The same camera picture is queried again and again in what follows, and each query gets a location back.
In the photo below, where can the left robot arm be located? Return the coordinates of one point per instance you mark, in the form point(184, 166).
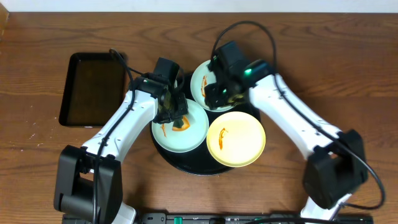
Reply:
point(89, 178)

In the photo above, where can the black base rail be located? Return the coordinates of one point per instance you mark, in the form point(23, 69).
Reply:
point(161, 218)

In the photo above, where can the black rectangular water basin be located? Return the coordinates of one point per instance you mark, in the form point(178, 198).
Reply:
point(94, 89)

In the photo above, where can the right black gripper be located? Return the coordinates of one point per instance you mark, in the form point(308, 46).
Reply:
point(216, 98)

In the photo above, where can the mint green plate with stain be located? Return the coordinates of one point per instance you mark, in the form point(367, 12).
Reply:
point(202, 77)

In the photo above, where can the yellow plate with stain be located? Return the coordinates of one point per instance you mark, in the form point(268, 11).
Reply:
point(236, 139)

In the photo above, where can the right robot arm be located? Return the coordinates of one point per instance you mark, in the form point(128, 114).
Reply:
point(336, 162)

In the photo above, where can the light blue plate with stain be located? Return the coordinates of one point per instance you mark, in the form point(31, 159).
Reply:
point(193, 134)

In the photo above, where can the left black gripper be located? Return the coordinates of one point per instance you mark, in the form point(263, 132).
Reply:
point(171, 112)

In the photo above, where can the round black tray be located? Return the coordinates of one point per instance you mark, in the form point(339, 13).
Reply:
point(199, 161)

